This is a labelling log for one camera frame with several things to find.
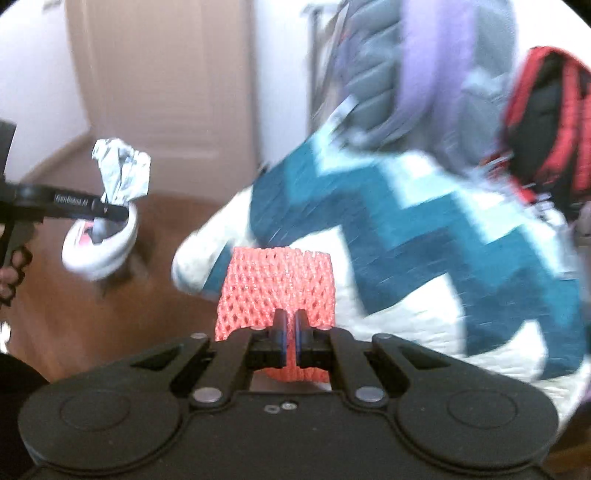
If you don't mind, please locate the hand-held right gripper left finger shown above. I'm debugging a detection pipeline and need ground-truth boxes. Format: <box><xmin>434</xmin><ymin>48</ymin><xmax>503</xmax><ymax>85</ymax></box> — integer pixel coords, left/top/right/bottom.
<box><xmin>131</xmin><ymin>310</ymin><xmax>289</xmax><ymax>408</ymax></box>

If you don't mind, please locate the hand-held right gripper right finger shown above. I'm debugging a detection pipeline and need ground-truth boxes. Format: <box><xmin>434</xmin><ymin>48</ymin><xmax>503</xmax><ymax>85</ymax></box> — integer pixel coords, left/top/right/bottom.
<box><xmin>294</xmin><ymin>309</ymin><xmax>459</xmax><ymax>408</ymax></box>

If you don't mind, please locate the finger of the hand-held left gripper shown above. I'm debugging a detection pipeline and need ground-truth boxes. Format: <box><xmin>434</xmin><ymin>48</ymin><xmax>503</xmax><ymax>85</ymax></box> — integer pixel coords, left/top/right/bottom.
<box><xmin>96</xmin><ymin>200</ymin><xmax>131</xmax><ymax>222</ymax></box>

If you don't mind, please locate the silver foil wrapper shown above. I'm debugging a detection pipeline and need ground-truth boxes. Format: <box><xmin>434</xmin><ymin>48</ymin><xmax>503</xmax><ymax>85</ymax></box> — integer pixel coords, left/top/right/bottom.
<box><xmin>91</xmin><ymin>137</ymin><xmax>152</xmax><ymax>207</ymax></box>

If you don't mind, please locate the orange foam net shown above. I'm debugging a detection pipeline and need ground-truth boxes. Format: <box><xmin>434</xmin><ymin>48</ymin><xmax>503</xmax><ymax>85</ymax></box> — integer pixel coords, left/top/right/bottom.
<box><xmin>214</xmin><ymin>246</ymin><xmax>336</xmax><ymax>385</ymax></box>

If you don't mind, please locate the person's left hand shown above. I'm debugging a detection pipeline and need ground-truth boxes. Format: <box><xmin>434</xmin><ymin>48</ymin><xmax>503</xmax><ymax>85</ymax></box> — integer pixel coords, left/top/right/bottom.
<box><xmin>0</xmin><ymin>244</ymin><xmax>34</xmax><ymax>307</ymax></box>

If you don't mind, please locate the white round plastic container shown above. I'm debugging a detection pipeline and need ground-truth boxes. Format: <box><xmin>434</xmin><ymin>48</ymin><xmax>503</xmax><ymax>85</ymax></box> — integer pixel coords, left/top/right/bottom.
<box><xmin>61</xmin><ymin>203</ymin><xmax>140</xmax><ymax>282</ymax></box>

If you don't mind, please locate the beige wooden door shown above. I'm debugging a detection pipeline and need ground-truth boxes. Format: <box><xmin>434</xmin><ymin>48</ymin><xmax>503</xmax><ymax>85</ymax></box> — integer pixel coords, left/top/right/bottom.
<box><xmin>65</xmin><ymin>0</ymin><xmax>260</xmax><ymax>195</ymax></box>

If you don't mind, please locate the teal zigzag quilt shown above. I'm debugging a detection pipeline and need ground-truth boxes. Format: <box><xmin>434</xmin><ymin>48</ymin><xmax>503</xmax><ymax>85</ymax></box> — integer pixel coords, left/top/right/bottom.
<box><xmin>171</xmin><ymin>124</ymin><xmax>591</xmax><ymax>412</ymax></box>

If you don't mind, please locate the metal folding rack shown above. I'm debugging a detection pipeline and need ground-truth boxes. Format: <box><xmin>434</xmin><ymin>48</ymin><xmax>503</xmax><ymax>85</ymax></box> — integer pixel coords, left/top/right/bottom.
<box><xmin>301</xmin><ymin>2</ymin><xmax>352</xmax><ymax>136</ymax></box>

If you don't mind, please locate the purple grey backpack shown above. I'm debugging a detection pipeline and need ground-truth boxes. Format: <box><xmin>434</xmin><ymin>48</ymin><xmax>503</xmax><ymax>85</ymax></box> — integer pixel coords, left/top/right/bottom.
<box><xmin>322</xmin><ymin>0</ymin><xmax>523</xmax><ymax>177</ymax></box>

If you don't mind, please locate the red black backpack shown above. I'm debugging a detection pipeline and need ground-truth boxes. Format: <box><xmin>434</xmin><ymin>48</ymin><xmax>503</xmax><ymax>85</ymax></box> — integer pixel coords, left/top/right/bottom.
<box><xmin>479</xmin><ymin>45</ymin><xmax>591</xmax><ymax>219</ymax></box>

